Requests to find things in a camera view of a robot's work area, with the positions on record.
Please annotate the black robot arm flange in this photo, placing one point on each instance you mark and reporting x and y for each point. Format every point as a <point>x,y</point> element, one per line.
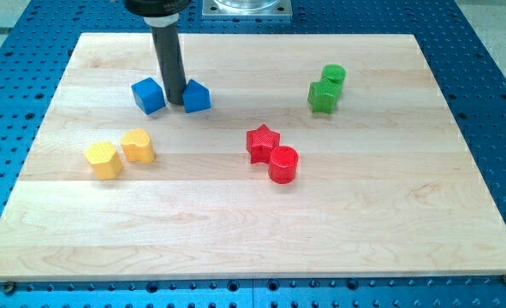
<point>155,8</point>

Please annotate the red star block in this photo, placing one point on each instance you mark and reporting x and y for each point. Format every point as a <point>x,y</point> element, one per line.
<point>260,142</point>

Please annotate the green star block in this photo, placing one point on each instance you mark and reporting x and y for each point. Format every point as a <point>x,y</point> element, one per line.
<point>323,96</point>

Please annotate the red cylinder block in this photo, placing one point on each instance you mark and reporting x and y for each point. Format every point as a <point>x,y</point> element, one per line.
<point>283,163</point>

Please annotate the light wooden board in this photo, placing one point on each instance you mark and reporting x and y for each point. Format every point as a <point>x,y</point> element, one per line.
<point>384,186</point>

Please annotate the blue pentagon block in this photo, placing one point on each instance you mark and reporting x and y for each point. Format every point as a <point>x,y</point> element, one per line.
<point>196,97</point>

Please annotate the green cylinder block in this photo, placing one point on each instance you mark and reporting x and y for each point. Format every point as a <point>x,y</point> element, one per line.
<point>335,74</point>

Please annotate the yellow heart block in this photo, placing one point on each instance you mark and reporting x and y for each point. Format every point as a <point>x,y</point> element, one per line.
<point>137,146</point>

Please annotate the blue cube block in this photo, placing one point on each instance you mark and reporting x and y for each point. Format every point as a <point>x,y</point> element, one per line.
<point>148,95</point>

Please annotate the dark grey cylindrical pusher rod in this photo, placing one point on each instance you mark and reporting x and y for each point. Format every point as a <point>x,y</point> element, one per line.
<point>165,38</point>

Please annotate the yellow hexagon block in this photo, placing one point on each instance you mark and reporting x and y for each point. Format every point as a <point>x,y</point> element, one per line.
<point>104,159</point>

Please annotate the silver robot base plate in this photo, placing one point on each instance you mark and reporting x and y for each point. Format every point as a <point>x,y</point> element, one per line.
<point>222,8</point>

